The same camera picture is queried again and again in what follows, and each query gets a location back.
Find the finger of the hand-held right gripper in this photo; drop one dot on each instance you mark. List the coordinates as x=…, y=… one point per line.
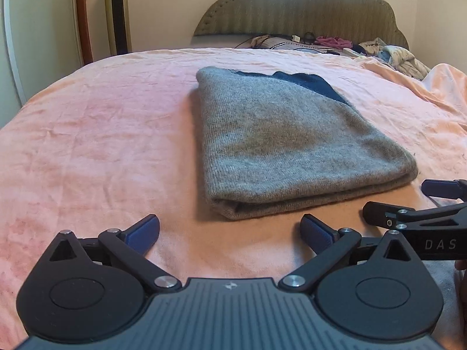
x=430, y=217
x=441, y=189

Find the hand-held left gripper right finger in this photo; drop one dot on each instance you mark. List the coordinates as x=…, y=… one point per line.
x=316, y=234

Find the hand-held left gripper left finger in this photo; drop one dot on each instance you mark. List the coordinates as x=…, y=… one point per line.
x=142, y=233

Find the grey sweater with navy sleeves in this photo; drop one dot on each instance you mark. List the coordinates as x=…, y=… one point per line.
x=292, y=142

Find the pile of printed clothes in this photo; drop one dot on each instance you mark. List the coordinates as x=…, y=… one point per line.
x=394, y=56

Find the person's right hand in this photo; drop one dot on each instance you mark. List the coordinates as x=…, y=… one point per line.
x=463, y=265

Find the pink bed sheet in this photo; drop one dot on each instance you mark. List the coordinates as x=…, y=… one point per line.
x=109, y=135

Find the magenta cloth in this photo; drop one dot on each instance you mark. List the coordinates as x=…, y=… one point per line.
x=332, y=41

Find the white wardrobe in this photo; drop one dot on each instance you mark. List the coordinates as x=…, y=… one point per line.
x=43, y=36

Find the gold tower air conditioner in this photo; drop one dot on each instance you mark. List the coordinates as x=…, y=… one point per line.
x=117, y=14

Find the olive upholstered headboard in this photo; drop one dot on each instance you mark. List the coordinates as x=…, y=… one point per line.
x=310, y=7

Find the brown wooden frame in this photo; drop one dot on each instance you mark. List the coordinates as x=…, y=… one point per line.
x=84, y=18

